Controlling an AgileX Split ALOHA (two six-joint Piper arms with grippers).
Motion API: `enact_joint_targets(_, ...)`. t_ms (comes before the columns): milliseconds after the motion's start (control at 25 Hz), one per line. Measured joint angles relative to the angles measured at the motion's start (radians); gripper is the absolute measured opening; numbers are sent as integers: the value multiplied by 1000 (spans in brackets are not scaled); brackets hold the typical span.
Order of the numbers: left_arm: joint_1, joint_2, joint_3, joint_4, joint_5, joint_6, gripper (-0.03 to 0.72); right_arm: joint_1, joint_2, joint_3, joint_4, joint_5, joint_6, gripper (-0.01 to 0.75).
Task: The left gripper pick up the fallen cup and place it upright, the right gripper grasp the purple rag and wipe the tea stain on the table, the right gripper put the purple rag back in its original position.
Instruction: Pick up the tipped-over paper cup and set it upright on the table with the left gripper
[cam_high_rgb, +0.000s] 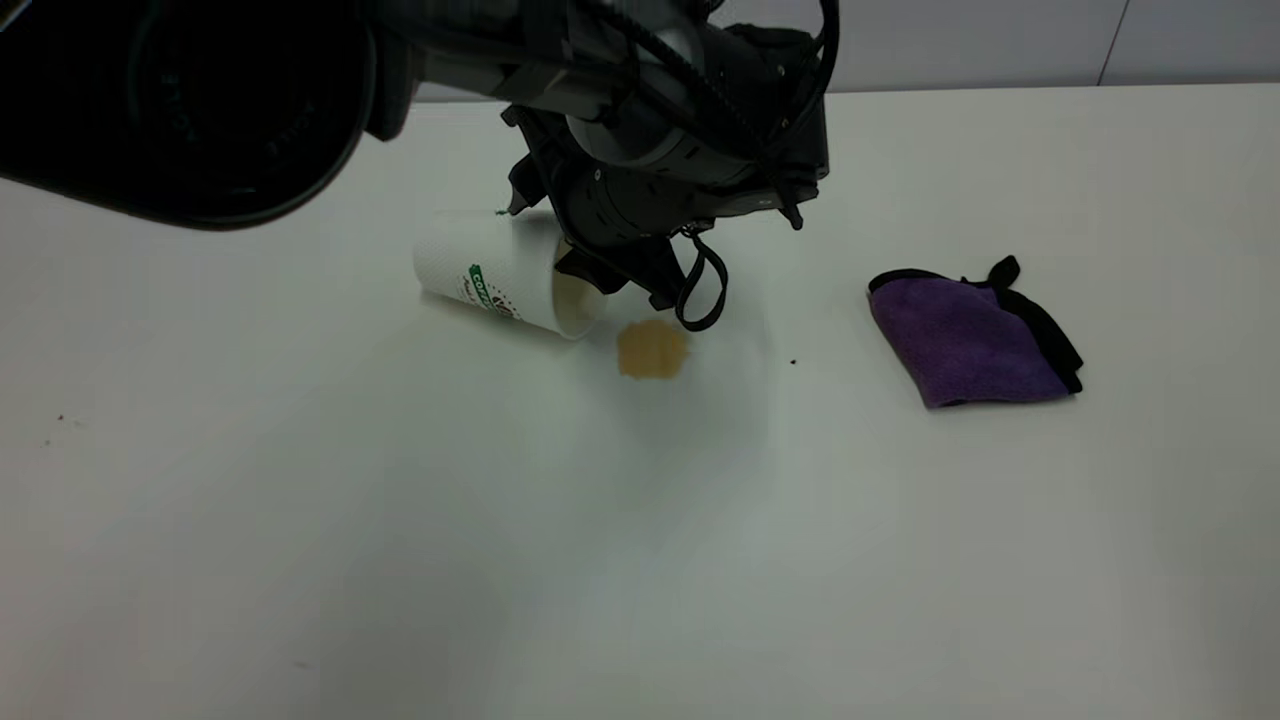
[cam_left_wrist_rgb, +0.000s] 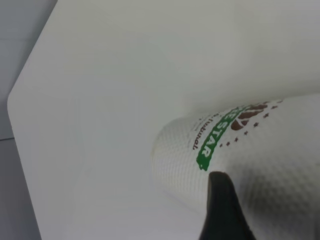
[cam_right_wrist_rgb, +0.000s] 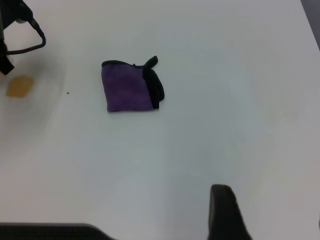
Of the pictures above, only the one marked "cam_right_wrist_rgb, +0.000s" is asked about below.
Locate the purple cloth with black trim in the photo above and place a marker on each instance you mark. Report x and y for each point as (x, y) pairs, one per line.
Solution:
(127, 90)

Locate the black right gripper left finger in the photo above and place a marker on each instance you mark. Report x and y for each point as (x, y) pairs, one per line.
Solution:
(50, 232)

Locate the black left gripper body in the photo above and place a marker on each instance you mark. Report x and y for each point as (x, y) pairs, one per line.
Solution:
(5, 62)

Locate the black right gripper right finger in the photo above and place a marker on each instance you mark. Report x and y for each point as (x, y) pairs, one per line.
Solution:
(225, 215)

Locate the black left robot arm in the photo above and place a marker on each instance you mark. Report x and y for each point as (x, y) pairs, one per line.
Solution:
(12, 10)

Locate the brown coffee spill stain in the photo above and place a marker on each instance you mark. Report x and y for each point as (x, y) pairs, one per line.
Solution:
(19, 87)

